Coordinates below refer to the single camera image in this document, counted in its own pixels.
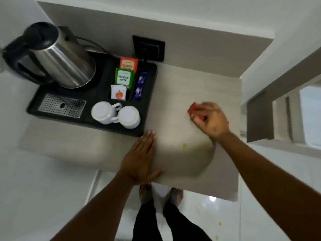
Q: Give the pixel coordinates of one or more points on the person's left hand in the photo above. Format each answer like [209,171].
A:
[139,163]

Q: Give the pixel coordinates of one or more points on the person's right hand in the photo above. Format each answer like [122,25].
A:
[214,121]

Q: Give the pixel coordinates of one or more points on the red sponge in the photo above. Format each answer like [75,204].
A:
[193,108]

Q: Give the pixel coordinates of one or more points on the person's right forearm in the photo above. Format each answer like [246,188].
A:
[270,188]

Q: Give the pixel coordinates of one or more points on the person's left forearm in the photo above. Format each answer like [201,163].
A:
[100,213]

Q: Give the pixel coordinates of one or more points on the person's left sandal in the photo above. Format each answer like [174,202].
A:
[146,193]

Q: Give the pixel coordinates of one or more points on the person's sandal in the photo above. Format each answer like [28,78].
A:
[146,193]
[174,195]

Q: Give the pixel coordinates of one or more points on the person's right sandal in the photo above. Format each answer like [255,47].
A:
[174,195]

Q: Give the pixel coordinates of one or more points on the beige wooden countertop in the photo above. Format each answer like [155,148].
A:
[180,85]

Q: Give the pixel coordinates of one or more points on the person's black trousers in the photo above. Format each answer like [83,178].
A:
[148,223]

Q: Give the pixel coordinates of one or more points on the white ceramic cup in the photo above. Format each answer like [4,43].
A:
[102,112]
[129,117]

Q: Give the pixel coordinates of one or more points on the blue sachet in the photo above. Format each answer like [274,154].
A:
[142,78]
[137,92]

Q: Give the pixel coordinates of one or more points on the white apple print packet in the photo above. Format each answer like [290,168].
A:
[118,93]

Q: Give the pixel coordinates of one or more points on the black kettle tray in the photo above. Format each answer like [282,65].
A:
[100,92]

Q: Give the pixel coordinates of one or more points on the green tea packet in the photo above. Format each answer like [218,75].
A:
[124,78]

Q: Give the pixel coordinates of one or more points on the orange tea packet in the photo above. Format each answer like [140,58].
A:
[129,63]

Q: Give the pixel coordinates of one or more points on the perforated metal drip grate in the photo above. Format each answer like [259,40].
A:
[50,107]

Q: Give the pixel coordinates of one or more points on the stainless steel electric kettle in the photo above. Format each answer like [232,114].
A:
[62,62]

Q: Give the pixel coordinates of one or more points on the black wall socket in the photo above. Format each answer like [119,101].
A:
[150,46]

